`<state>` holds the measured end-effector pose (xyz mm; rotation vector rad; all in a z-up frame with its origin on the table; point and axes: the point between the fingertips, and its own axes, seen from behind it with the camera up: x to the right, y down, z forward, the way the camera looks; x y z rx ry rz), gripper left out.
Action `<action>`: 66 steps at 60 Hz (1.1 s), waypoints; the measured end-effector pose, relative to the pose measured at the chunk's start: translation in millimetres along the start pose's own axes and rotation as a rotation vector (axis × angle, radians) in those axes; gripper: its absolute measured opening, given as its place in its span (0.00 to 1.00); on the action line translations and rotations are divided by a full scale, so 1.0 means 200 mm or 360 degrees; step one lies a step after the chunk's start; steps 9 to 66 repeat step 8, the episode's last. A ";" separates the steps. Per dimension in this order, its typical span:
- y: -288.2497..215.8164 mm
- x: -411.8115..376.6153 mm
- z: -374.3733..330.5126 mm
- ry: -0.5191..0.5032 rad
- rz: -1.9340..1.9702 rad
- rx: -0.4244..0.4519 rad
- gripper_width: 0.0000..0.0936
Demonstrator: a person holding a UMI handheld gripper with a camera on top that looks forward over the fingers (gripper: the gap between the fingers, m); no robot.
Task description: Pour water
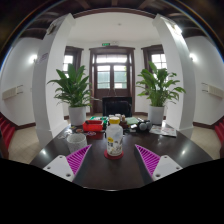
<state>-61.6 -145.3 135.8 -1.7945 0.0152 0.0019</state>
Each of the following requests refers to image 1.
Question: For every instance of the open magazine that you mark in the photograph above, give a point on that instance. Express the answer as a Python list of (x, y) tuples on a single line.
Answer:
[(163, 130)]

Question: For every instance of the black round device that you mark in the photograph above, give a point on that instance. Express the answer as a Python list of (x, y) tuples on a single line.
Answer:
[(144, 126)]

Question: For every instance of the white wall radiator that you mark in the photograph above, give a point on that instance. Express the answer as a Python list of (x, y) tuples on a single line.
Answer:
[(12, 92), (213, 90)]

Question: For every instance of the dark wooden double door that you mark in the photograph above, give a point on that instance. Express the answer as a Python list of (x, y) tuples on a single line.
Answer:
[(111, 73)]

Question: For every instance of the white speckled cup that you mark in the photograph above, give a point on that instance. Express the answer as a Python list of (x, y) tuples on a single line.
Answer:
[(76, 143)]

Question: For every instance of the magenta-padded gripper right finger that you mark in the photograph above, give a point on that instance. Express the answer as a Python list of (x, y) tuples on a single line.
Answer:
[(165, 166)]

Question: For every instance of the red plastic box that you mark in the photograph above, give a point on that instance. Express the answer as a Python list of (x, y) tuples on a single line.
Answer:
[(93, 126)]

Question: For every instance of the yellow-capped clear drink bottle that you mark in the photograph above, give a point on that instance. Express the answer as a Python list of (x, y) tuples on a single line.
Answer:
[(114, 138)]

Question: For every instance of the green exit sign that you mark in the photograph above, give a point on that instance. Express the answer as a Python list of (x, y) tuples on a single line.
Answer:
[(106, 44)]

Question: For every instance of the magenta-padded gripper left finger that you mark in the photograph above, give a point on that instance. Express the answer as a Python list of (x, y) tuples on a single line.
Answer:
[(61, 166)]

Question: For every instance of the slender potted plant white pot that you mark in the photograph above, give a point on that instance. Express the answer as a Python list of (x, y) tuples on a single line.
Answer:
[(158, 88)]

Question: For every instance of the bushy potted plant white pot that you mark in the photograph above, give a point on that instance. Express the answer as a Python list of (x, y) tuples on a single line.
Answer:
[(74, 90)]

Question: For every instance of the green flat packet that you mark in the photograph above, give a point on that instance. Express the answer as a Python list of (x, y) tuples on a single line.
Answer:
[(132, 120)]

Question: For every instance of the black chair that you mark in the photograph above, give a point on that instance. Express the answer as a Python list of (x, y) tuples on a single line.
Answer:
[(116, 106)]

